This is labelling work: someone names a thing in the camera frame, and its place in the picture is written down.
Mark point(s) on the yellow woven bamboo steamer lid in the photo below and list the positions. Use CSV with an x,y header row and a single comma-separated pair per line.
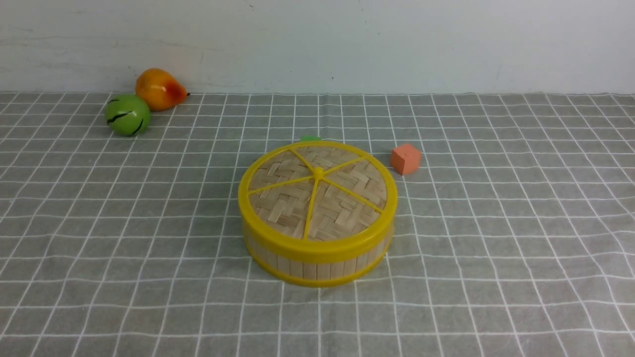
x,y
318,202

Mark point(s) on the yellow bamboo steamer basket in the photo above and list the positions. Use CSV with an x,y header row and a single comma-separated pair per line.
x,y
334,272

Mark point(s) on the green toy block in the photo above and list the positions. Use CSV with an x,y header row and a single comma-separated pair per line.
x,y
309,138

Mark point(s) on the orange cube block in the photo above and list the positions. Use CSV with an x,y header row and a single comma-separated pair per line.
x,y
405,159

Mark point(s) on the orange toy pear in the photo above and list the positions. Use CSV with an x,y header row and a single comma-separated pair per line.
x,y
159,89

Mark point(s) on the green toy apple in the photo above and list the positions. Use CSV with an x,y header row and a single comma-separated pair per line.
x,y
127,114

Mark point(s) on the grey checkered tablecloth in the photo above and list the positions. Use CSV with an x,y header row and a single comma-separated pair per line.
x,y
515,237

